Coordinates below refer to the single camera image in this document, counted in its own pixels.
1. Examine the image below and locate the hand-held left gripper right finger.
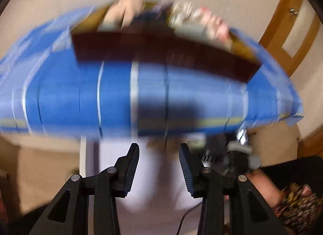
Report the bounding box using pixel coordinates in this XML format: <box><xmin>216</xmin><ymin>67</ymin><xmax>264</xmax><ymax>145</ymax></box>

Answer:
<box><xmin>179</xmin><ymin>143</ymin><xmax>288</xmax><ymax>235</ymax></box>

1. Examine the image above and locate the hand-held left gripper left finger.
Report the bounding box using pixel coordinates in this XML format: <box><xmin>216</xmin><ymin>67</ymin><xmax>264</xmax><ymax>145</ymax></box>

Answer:
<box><xmin>29</xmin><ymin>143</ymin><xmax>140</xmax><ymax>235</ymax></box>

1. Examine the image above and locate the white drawer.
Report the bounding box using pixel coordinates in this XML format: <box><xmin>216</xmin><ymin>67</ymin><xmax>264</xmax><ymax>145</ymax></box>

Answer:
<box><xmin>79</xmin><ymin>136</ymin><xmax>229</xmax><ymax>235</ymax></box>

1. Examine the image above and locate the dark brown box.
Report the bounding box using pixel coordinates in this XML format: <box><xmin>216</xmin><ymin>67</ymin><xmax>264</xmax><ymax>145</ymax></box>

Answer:
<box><xmin>71</xmin><ymin>0</ymin><xmax>263</xmax><ymax>82</ymax></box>

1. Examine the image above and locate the person's right forearm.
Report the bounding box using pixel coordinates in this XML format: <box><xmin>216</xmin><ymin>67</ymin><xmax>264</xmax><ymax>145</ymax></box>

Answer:
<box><xmin>224</xmin><ymin>169</ymin><xmax>323</xmax><ymax>235</ymax></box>

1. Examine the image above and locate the blue striped bedsheet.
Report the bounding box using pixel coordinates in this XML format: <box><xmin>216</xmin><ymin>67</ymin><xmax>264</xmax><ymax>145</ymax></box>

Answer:
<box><xmin>0</xmin><ymin>6</ymin><xmax>304</xmax><ymax>141</ymax></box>

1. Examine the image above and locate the black cable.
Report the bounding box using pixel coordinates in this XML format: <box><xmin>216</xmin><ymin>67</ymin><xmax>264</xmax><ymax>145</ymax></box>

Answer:
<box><xmin>177</xmin><ymin>205</ymin><xmax>202</xmax><ymax>235</ymax></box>

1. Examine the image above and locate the wooden door frame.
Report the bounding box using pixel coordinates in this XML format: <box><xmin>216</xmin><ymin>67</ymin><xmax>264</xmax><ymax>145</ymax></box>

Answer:
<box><xmin>259</xmin><ymin>0</ymin><xmax>321</xmax><ymax>77</ymax></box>

